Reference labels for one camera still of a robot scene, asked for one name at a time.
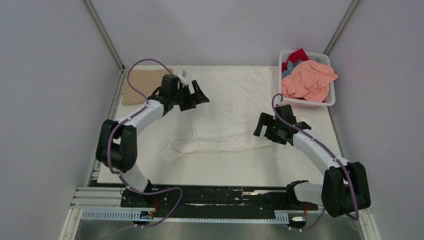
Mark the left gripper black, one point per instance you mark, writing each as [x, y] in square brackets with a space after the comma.
[198, 96]

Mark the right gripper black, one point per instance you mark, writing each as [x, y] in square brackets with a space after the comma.
[267, 120]

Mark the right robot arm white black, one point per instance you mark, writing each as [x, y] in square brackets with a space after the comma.
[345, 187]

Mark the aluminium table edge rail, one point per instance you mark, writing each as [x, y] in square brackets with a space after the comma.
[87, 197]

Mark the folded tan t shirt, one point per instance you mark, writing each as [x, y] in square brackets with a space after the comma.
[145, 81]

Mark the white t shirt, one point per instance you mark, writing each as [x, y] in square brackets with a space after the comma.
[227, 122]

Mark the aluminium frame post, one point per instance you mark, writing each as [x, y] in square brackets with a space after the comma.
[103, 33]
[353, 6]

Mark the red t shirt in basket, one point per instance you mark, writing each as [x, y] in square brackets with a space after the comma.
[294, 57]

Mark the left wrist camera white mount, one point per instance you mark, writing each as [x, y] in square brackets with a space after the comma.
[182, 75]

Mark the crumpled salmon pink t shirt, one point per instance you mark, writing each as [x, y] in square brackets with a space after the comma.
[309, 80]

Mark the left aluminium frame post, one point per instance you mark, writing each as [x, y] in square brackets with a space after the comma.
[103, 33]

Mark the right aluminium frame post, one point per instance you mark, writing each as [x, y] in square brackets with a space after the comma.
[353, 6]

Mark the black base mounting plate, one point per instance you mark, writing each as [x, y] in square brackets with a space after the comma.
[215, 202]

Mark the grey blue t shirt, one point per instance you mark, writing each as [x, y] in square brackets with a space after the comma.
[289, 68]

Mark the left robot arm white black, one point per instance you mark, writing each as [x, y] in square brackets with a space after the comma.
[117, 147]

